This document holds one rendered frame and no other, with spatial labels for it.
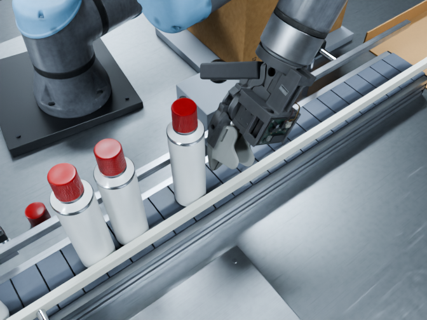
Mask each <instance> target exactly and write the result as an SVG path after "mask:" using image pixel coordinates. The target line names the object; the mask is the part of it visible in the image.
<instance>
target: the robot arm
mask: <svg viewBox="0 0 427 320"><path fill-rule="evenodd" d="M230 1H231V0H12V7H13V12H14V14H15V21H16V25H17V27H18V29H19V31H20V32H21V35H22V37H23V40H24V43H25V46H26V48H27V51H28V54H29V56H30V59H31V62H32V64H33V67H34V85H33V92H34V96H35V99H36V102H37V104H38V105H39V107H40V109H41V110H42V111H44V112H45V113H47V114H49V115H51V116H54V117H59V118H66V119H70V118H77V117H83V116H86V115H88V114H91V113H93V112H95V111H96V110H98V109H99V108H101V107H102V106H103V105H104V104H105V103H106V102H107V101H108V99H109V97H110V95H111V82H110V79H109V76H108V73H107V72H106V70H105V69H104V67H103V66H102V64H101V63H100V62H99V60H98V58H97V57H96V56H95V51H94V47H93V42H94V41H95V40H97V39H98V38H100V37H102V36H104V35H106V34H107V33H109V32H110V31H112V30H114V29H116V28H117V27H119V26H120V25H123V24H124V23H126V22H127V21H129V20H132V19H134V18H137V17H138V16H139V15H141V14H142V13H143V14H144V16H145V17H146V18H147V19H148V21H149V22H150V23H151V24H152V25H153V26H154V27H156V28H157V29H159V30H160V31H163V32H166V33H170V34H175V33H178V32H181V31H183V30H186V29H187V28H189V27H191V26H192V25H194V24H196V23H200V22H202V21H204V20H205V19H206V18H207V17H208V16H209V15H210V14H211V13H213V12H214V11H216V10H217V9H219V8H220V7H222V6H224V5H225V4H226V3H228V2H230ZM347 1H348V0H279V1H278V3H277V5H276V8H275V9H274V11H273V12H272V14H271V17H270V19H269V21H268V23H267V25H266V27H265V29H264V31H263V33H262V35H261V42H260V43H259V45H258V47H257V49H256V51H255V53H256V55H257V56H258V57H259V58H260V59H261V60H262V61H263V62H261V61H251V62H226V61H224V60H221V59H216V60H213V61H211V62H210V63H201V65H200V78H201V79H210V81H211V82H213V83H216V84H221V83H224V82H226V81H227V80H240V81H239V82H238V83H236V84H235V86H233V87H232V88H231V89H230V90H229V91H228V93H227V94H226V96H225V97H224V98H223V100H222V102H220V104H219V107H218V109H217V110H216V111H215V113H214V115H213V117H212V119H211V121H210V124H209V127H208V136H207V142H208V147H207V154H208V163H209V167H210V169H211V170H212V171H213V170H217V169H218V168H219V167H220V166H221V165H223V164H224V165H225V166H227V167H228V168H230V169H236V168H237V166H238V163H241V164H242V165H244V166H251V165H253V163H254V161H255V157H254V154H253V152H252V149H251V146H252V147H255V146H257V145H266V144H272V143H280V142H281V143H284V141H285V140H286V138H287V137H288V135H289V133H290V132H291V130H292V128H293V127H294V125H295V123H296V122H297V120H298V119H299V117H300V115H301V113H299V111H300V105H299V104H298V103H296V102H295V101H296V100H297V98H298V96H299V95H300V93H301V91H302V89H303V88H304V87H305V86H312V85H313V83H314V81H315V79H316V76H314V75H313V74H312V73H310V72H309V71H308V70H306V69H307V67H308V65H310V64H311V62H312V61H313V59H314V57H315V56H316V54H317V52H318V50H319V49H320V47H321V45H322V44H323V42H324V40H325V38H326V36H327V35H328V33H329V32H330V30H331V28H332V26H333V25H334V23H335V22H336V20H337V18H338V16H339V15H340V13H341V11H342V9H343V8H344V6H345V4H346V3H347ZM294 103H296V104H297V105H298V106H299V109H298V111H297V110H295V109H294V108H293V105H294ZM231 122H232V124H231ZM230 124H231V125H230ZM250 145H251V146H250Z"/></svg>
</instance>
